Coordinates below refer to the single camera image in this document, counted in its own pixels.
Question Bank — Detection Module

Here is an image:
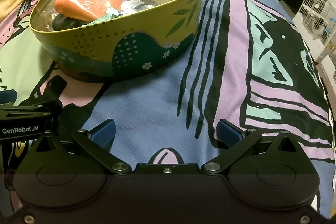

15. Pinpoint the black round case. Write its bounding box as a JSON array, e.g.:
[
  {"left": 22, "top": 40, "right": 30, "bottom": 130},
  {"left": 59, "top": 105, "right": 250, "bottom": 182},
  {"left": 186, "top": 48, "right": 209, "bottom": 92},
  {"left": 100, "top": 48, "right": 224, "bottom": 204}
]
[{"left": 52, "top": 14, "right": 86, "bottom": 31}]

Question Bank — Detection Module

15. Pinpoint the orange tube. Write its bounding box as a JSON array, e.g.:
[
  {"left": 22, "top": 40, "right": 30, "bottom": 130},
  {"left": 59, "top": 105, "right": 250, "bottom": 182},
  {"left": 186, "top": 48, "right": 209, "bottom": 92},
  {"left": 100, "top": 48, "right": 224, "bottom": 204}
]
[{"left": 54, "top": 0, "right": 123, "bottom": 22}]

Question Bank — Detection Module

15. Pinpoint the green foil sachet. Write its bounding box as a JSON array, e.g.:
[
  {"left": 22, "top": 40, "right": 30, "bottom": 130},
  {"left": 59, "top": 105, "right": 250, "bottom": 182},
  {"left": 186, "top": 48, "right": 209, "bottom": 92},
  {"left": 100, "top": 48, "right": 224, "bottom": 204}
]
[{"left": 81, "top": 7, "right": 121, "bottom": 27}]

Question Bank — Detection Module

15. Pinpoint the colourful printed bed cover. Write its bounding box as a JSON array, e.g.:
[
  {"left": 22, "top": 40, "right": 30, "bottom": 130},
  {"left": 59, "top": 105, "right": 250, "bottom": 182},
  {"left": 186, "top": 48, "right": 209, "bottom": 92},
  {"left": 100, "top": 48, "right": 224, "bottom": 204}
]
[{"left": 1, "top": 0, "right": 335, "bottom": 217}]

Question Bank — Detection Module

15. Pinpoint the round gold tin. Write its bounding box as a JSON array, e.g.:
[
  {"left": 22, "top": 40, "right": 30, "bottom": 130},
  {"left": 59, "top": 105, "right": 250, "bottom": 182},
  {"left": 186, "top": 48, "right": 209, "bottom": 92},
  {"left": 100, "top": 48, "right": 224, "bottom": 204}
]
[{"left": 29, "top": 0, "right": 202, "bottom": 83}]

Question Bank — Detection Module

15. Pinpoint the white wire pet cage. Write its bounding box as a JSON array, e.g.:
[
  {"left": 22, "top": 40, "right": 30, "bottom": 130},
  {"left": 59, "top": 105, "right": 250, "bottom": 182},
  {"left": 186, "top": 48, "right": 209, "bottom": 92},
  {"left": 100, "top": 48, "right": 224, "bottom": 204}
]
[{"left": 293, "top": 0, "right": 336, "bottom": 63}]

